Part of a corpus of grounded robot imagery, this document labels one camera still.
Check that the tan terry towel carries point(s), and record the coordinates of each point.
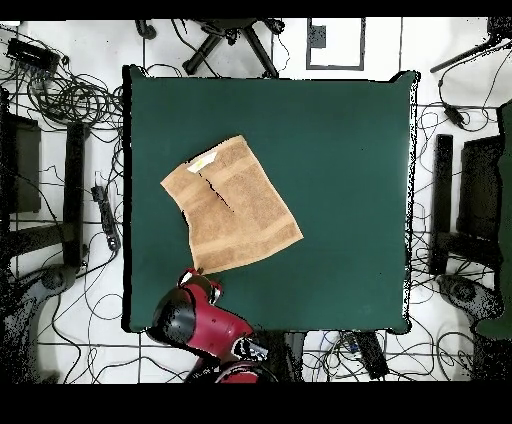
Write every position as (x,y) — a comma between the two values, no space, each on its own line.
(240,212)

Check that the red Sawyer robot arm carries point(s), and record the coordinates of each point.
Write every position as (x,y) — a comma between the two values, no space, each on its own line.
(216,324)

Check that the black power strip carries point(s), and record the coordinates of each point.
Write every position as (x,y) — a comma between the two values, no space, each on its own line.
(372,356)
(106,216)

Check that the grey chair base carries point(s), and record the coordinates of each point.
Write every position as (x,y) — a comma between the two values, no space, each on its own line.
(464,292)
(52,278)

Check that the black metal stand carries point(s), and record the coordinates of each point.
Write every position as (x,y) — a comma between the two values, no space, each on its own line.
(74,180)
(442,180)

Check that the dark green table cloth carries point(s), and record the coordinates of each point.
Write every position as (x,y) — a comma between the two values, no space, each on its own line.
(340,140)

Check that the dark box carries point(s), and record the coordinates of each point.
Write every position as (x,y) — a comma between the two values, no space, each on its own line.
(26,168)
(480,188)

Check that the black office chair base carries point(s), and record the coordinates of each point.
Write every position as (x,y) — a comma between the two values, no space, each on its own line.
(204,50)

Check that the grey floor outlet plate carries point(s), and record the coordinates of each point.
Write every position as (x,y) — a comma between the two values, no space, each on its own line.
(316,36)

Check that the black electronics box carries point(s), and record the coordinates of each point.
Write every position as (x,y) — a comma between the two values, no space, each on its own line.
(32,54)

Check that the black power adapter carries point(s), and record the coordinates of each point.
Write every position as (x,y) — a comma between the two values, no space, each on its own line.
(454,114)

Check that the black tripod leg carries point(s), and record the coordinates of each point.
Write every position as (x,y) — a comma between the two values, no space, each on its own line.
(460,58)

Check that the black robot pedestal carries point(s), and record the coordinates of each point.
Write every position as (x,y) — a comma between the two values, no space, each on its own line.
(288,352)

